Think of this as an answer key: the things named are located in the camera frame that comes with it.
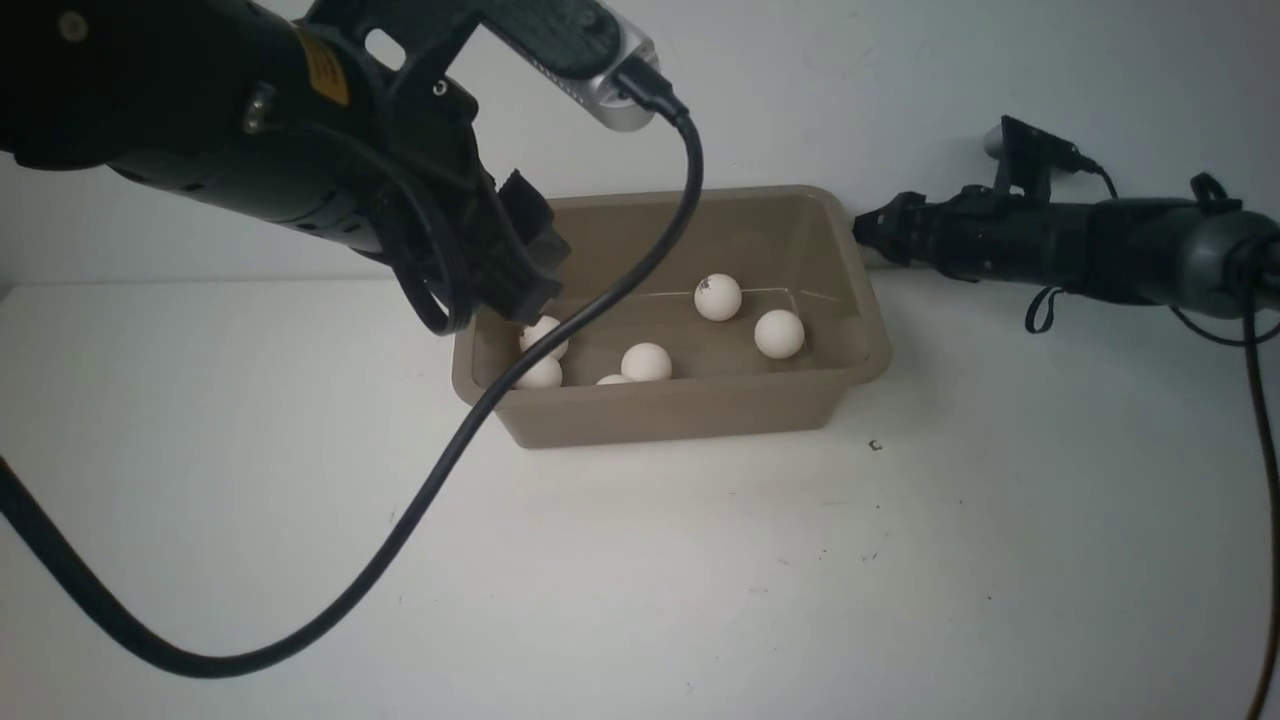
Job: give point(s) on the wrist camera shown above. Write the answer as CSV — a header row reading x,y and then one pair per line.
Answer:
x,y
585,48
1027,157

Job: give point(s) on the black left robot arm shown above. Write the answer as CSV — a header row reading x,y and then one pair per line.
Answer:
x,y
290,122

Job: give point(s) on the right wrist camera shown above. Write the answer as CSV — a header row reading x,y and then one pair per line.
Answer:
x,y
1027,157

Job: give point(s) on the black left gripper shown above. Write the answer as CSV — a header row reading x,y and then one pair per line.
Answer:
x,y
455,239

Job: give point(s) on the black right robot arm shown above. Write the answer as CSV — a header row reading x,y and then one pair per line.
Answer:
x,y
1198,255

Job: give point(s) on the white ball with red logo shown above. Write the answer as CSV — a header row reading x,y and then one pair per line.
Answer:
x,y
545,374

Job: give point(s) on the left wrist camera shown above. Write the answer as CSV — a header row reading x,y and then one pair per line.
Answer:
x,y
585,48

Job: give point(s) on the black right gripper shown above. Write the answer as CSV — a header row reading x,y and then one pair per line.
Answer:
x,y
982,235

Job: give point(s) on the tan plastic storage bin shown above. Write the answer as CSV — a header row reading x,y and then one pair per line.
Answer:
x,y
789,247

